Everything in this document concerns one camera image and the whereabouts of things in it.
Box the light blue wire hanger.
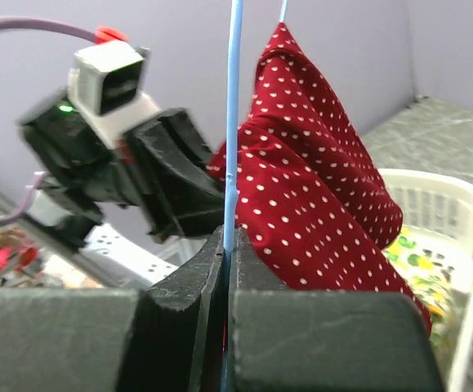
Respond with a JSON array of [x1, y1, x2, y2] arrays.
[[221, 0, 290, 252]]

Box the yellow floral garment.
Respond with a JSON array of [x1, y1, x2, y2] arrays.
[[383, 226, 455, 349]]

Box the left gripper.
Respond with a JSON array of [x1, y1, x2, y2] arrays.
[[18, 87, 224, 241]]

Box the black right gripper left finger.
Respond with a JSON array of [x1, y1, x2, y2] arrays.
[[0, 231, 224, 392]]

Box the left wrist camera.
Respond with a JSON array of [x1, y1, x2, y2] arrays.
[[68, 26, 161, 150]]

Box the white plastic laundry basket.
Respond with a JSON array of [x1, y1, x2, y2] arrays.
[[380, 168, 473, 391]]

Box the red polka dot garment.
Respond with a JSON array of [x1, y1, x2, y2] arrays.
[[206, 22, 433, 338]]

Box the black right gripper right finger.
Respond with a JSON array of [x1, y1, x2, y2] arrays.
[[227, 229, 444, 391]]

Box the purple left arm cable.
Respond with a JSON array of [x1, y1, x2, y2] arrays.
[[0, 16, 98, 228]]

